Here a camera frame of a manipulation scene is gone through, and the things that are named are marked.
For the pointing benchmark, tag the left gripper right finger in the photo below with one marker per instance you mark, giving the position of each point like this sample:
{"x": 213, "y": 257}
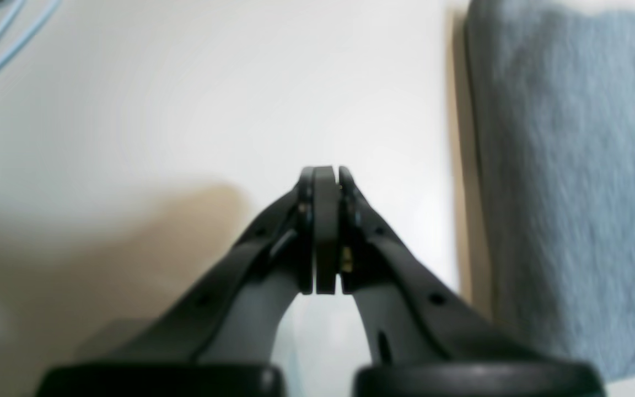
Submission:
{"x": 410, "y": 317}

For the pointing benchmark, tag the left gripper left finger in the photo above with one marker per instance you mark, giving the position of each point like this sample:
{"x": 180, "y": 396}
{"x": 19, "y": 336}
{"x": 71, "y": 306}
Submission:
{"x": 232, "y": 313}

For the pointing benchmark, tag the grey t-shirt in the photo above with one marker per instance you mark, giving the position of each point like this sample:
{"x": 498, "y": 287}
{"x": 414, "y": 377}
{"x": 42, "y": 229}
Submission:
{"x": 554, "y": 104}

